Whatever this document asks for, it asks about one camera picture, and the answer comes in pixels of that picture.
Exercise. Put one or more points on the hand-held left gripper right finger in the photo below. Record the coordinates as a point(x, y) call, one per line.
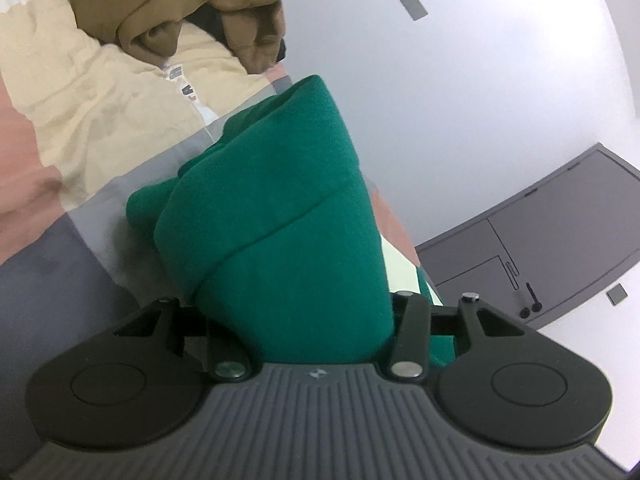
point(412, 320)

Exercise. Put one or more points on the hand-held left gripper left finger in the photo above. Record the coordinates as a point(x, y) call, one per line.
point(227, 355)

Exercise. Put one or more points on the green sweatshirt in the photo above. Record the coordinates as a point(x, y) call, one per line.
point(280, 210)

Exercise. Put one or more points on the grey door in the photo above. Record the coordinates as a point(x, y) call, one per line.
point(560, 240)

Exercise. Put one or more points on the patchwork bed sheet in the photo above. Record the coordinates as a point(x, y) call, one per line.
point(75, 135)

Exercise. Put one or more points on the grey wall switch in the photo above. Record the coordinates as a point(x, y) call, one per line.
point(617, 294)

